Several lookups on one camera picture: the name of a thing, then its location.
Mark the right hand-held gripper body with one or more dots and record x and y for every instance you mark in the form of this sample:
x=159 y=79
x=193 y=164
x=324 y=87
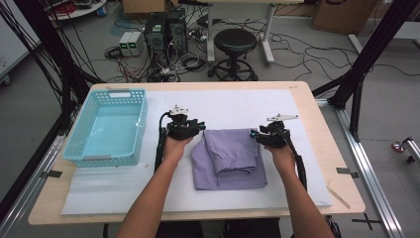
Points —
x=275 y=135

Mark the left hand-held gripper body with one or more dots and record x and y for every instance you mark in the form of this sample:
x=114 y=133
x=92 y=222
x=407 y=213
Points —
x=180 y=129

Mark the purple shorts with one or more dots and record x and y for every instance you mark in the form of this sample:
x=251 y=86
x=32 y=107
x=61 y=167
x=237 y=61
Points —
x=228 y=148

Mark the light blue plastic basket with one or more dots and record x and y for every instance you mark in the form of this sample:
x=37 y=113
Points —
x=109 y=132

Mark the person's left hand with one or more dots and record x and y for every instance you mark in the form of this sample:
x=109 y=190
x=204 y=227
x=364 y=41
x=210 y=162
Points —
x=173 y=150

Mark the person's right hand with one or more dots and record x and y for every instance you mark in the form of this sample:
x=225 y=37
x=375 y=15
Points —
x=284 y=158

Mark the white foam mat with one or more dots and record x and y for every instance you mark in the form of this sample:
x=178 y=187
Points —
x=231 y=102

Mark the black tape piece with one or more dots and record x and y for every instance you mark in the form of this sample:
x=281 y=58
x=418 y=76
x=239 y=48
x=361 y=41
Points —
x=52 y=174
x=345 y=171

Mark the thin wooden strip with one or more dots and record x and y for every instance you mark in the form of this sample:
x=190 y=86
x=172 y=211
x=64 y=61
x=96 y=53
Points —
x=338 y=197

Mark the black round stool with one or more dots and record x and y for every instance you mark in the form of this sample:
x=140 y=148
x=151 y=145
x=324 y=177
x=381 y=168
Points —
x=235 y=41

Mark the black computer tower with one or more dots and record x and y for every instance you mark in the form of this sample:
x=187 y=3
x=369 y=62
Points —
x=177 y=33
x=155 y=33

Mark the white power supply unit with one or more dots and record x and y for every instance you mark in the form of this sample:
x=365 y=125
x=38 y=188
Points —
x=137 y=42
x=125 y=43

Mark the person's dark trousers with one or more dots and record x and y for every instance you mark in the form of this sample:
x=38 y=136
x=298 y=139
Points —
x=178 y=231

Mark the person's black shoe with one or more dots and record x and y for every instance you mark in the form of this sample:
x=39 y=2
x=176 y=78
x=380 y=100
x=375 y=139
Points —
x=333 y=228

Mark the metal stand foot with caster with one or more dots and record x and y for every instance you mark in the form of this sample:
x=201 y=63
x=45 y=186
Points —
x=398 y=147

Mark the black tape cross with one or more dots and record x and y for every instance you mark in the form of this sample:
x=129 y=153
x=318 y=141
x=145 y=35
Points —
x=366 y=220

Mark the small cardboard box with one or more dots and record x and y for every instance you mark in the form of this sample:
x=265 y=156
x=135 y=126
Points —
x=142 y=6

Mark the large cardboard box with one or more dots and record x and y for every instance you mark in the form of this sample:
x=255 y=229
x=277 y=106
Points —
x=343 y=16

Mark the round white table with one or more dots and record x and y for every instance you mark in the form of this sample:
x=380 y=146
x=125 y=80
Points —
x=82 y=12

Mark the white board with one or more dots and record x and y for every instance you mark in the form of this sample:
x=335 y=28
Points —
x=13 y=43

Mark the aluminium floor rail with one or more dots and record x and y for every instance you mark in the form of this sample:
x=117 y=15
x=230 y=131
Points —
x=363 y=155
x=20 y=208

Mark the white desk frame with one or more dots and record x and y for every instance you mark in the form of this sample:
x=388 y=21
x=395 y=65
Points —
x=210 y=33

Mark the black metal frame post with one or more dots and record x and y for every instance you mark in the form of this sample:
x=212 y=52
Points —
x=56 y=49
x=373 y=49

